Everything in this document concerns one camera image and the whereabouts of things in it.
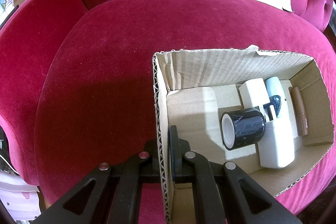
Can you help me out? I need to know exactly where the large white plug charger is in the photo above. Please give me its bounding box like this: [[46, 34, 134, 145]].
[[257, 119, 295, 169]]

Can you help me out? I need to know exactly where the black cylindrical container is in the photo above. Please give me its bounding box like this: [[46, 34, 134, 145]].
[[220, 107, 266, 152]]

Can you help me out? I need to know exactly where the brown lipstick tube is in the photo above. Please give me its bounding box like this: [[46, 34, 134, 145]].
[[290, 86, 311, 137]]

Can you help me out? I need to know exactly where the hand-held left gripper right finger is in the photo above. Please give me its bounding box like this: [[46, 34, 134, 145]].
[[168, 125, 302, 224]]

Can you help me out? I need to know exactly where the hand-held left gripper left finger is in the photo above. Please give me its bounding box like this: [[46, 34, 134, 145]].
[[33, 139, 161, 224]]

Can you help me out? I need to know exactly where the pale blue bottle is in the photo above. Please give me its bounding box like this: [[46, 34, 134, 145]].
[[265, 76, 292, 119]]

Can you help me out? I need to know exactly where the cardboard box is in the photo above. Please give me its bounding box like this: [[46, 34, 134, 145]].
[[152, 45, 334, 224]]

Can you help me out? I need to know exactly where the white cloth with pink print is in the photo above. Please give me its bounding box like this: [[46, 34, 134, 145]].
[[0, 179, 42, 222]]

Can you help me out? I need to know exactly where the cartoon print curtain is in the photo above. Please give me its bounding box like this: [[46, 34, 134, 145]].
[[0, 0, 11, 14]]

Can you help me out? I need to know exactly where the small white plug charger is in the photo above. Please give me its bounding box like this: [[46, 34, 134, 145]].
[[238, 78, 271, 109]]

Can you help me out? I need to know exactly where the red velvet tufted sofa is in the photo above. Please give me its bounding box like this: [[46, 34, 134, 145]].
[[0, 0, 336, 224]]

